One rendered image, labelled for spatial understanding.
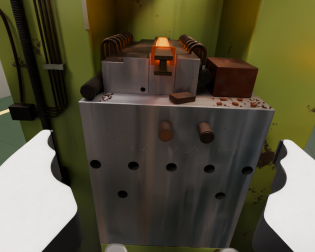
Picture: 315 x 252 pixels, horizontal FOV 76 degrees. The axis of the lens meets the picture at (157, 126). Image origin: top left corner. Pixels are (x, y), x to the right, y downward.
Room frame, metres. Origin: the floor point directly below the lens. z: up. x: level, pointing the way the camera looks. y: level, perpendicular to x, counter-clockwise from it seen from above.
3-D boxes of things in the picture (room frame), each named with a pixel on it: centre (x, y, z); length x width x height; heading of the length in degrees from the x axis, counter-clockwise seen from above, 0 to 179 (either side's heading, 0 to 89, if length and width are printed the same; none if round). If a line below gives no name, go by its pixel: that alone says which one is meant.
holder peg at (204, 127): (0.34, -0.09, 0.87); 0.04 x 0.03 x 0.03; 0
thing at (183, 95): (0.39, -0.05, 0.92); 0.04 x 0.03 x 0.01; 118
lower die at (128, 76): (0.63, 0.02, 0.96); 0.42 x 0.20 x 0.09; 0
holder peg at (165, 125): (0.34, -0.02, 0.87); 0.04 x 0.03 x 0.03; 0
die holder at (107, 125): (0.64, -0.04, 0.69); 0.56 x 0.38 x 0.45; 0
